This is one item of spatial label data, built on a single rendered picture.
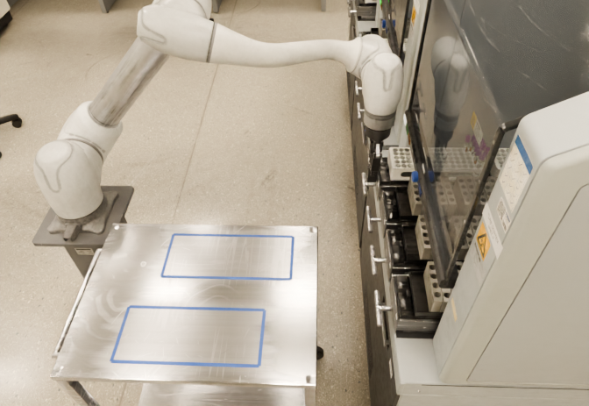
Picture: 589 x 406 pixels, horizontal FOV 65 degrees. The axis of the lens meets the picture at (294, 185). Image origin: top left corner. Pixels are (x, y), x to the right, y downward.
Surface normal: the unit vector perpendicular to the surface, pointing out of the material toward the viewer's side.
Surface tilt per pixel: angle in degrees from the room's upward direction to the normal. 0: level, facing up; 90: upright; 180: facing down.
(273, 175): 0
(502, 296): 90
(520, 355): 90
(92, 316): 0
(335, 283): 0
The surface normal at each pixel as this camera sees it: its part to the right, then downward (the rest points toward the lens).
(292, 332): -0.03, -0.70
